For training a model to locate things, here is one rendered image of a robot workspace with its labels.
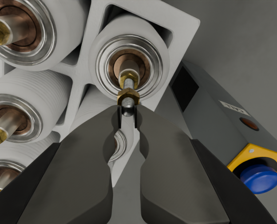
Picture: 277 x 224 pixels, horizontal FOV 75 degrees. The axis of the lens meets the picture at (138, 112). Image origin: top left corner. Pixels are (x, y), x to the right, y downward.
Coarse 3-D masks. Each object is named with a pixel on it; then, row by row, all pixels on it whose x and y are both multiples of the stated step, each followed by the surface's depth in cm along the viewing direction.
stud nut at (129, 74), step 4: (128, 72) 17; (132, 72) 17; (120, 76) 17; (124, 76) 17; (128, 76) 17; (132, 76) 17; (136, 76) 17; (120, 80) 17; (136, 80) 17; (120, 84) 17; (136, 84) 17; (136, 88) 17
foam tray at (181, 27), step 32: (96, 0) 23; (128, 0) 23; (160, 0) 23; (96, 32) 25; (160, 32) 35; (192, 32) 25; (0, 64) 26; (64, 64) 27; (160, 96) 30; (64, 128) 33
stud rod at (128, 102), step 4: (124, 80) 17; (128, 80) 16; (132, 80) 17; (124, 84) 16; (128, 84) 16; (132, 84) 16; (124, 88) 15; (132, 88) 15; (124, 100) 13; (128, 100) 13; (132, 100) 14; (124, 104) 13; (128, 104) 13; (132, 104) 13; (124, 108) 13; (128, 108) 13; (132, 108) 13; (124, 112) 13; (128, 112) 13; (132, 112) 13; (128, 116) 13
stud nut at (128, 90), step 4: (128, 88) 14; (120, 92) 14; (124, 92) 14; (128, 92) 13; (132, 92) 14; (136, 92) 14; (120, 96) 14; (124, 96) 14; (128, 96) 14; (132, 96) 14; (136, 96) 14; (120, 100) 14; (136, 100) 14; (120, 104) 14; (136, 104) 14
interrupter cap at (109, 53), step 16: (112, 48) 19; (128, 48) 19; (144, 48) 19; (96, 64) 20; (112, 64) 20; (144, 64) 20; (160, 64) 20; (112, 80) 21; (144, 80) 21; (144, 96) 22
